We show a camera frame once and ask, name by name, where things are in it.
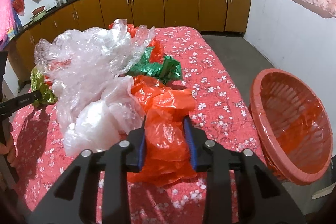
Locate person left hand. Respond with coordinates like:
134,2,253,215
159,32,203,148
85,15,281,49
0,134,17,167

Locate pink window curtain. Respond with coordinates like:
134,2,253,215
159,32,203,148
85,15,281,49
1,0,22,51

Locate olive green paw-print bag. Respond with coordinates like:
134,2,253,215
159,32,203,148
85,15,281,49
30,67,58,107

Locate dark green foil wrapper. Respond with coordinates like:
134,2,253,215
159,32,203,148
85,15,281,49
126,47,183,84

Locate red plastic trash basket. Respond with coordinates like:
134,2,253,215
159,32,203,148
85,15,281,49
249,69,333,185

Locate red hanging plastic bag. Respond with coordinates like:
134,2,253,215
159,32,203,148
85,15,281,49
12,0,25,16

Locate clear bubble wrap sheet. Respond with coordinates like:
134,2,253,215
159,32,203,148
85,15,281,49
34,19,155,131

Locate stacked bowls on counter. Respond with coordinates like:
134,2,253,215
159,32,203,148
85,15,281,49
31,6,47,22

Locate red floral tablecloth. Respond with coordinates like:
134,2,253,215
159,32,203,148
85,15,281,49
13,27,263,223

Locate brown lower kitchen cabinets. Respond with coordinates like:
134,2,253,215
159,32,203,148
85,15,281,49
4,0,252,82

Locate white translucent plastic bag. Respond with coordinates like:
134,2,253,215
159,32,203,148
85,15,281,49
63,76,145,157

